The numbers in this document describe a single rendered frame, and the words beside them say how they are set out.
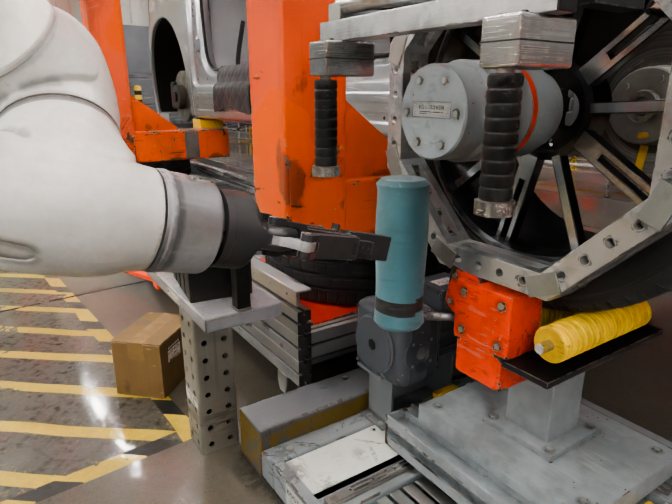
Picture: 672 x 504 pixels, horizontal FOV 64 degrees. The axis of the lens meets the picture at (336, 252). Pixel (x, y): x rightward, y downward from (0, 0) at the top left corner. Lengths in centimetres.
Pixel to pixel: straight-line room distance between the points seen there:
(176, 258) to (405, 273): 50
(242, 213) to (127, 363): 127
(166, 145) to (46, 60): 258
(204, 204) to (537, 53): 35
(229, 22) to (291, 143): 218
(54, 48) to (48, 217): 16
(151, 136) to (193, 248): 259
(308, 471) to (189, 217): 90
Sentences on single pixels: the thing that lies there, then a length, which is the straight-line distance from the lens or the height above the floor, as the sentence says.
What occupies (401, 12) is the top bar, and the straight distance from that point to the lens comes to 74.
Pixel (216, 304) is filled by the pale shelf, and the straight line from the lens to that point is 115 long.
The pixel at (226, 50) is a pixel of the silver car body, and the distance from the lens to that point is 326.
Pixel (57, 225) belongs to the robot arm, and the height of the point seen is 79.
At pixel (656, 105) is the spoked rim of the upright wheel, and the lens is 86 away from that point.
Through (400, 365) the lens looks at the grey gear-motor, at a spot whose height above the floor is 30.
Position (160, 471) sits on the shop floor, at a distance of 145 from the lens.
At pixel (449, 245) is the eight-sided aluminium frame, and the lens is 96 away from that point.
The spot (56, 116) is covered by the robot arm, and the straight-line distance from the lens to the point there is 47.
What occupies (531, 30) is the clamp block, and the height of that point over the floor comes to 93.
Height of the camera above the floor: 88
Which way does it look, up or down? 17 degrees down
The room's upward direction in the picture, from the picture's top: straight up
